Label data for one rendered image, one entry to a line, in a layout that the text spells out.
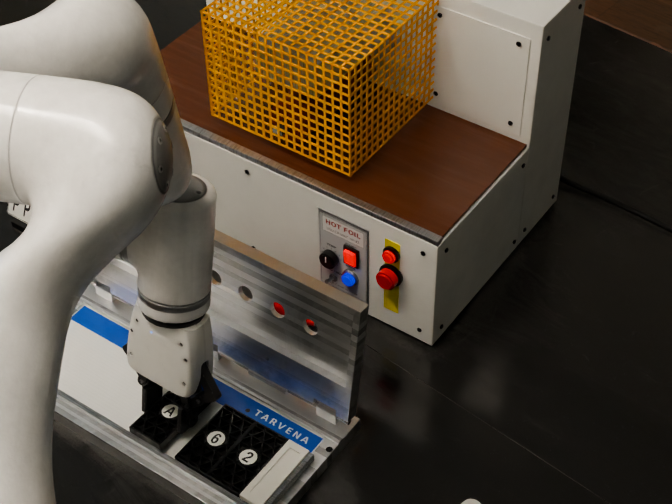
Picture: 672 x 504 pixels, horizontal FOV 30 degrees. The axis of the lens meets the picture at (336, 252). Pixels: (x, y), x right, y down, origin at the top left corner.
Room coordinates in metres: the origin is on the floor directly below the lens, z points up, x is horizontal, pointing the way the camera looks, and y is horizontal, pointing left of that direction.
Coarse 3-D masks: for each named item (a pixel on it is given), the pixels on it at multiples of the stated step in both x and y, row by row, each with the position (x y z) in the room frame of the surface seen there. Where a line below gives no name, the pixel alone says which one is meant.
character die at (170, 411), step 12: (168, 396) 1.00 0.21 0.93; (156, 408) 0.98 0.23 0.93; (168, 408) 0.98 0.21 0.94; (204, 408) 0.99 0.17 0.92; (144, 420) 0.96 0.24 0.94; (156, 420) 0.96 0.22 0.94; (168, 420) 0.96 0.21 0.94; (132, 432) 0.95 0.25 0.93; (144, 432) 0.94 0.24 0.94; (156, 432) 0.95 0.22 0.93; (168, 432) 0.94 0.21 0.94; (156, 444) 0.92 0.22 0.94
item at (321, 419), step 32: (96, 288) 1.19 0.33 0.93; (128, 320) 1.14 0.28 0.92; (256, 384) 1.03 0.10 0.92; (64, 416) 0.98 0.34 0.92; (288, 416) 0.98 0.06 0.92; (320, 416) 0.97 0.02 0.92; (128, 448) 0.93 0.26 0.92; (320, 448) 0.93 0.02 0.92; (160, 480) 0.89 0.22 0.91; (192, 480) 0.88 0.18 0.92
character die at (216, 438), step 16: (224, 416) 0.97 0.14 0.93; (240, 416) 0.97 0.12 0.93; (208, 432) 0.94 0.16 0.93; (224, 432) 0.94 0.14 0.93; (240, 432) 0.94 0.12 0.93; (192, 448) 0.92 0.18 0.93; (208, 448) 0.92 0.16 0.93; (224, 448) 0.92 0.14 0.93; (192, 464) 0.90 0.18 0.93; (208, 464) 0.90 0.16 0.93
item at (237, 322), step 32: (224, 256) 1.09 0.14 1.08; (256, 256) 1.06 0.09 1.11; (128, 288) 1.16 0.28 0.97; (224, 288) 1.09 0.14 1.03; (256, 288) 1.06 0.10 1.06; (288, 288) 1.04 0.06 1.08; (320, 288) 1.01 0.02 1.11; (224, 320) 1.07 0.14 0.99; (256, 320) 1.05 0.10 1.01; (288, 320) 1.03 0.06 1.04; (320, 320) 1.01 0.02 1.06; (352, 320) 0.98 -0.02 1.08; (224, 352) 1.06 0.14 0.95; (256, 352) 1.03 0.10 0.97; (288, 352) 1.02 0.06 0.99; (320, 352) 1.00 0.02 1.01; (352, 352) 0.96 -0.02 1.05; (288, 384) 1.00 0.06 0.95; (320, 384) 0.98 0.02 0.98; (352, 384) 0.96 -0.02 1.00; (352, 416) 0.95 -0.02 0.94
